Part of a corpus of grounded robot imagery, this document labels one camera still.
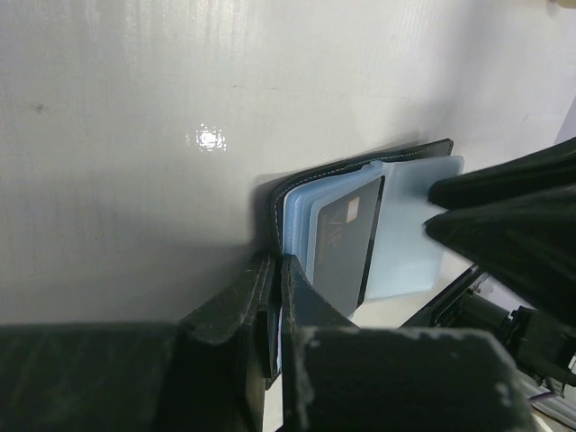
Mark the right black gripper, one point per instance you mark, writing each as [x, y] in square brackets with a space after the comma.
[527, 244]

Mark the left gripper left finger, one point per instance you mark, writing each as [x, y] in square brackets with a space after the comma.
[225, 355]

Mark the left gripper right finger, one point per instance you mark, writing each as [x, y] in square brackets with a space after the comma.
[339, 377]

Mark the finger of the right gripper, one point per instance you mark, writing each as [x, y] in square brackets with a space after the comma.
[548, 168]

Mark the black VIP credit card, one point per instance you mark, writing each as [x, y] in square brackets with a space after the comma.
[344, 227]

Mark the black leather card holder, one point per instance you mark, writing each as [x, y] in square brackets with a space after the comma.
[401, 260]

